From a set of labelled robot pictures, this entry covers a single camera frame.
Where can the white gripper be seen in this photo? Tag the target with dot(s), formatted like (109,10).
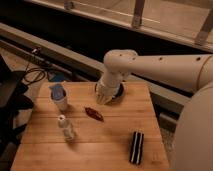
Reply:
(108,83)

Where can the clear plastic bottle white cap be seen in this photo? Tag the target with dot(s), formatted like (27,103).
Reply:
(66,127)

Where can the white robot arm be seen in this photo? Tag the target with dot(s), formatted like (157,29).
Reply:
(193,140)

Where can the black round bowl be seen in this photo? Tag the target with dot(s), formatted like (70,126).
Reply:
(119,92)

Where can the dark red leaf-shaped object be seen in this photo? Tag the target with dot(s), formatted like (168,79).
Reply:
(94,114)

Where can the white cup blue lid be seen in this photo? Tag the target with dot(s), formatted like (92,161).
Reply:
(58,96)

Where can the black white striped case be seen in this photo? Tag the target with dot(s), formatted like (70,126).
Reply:
(136,149)

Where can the black chair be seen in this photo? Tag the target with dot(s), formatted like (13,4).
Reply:
(12,100)

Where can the metal rail beam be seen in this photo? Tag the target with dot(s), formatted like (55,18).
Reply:
(22,44)

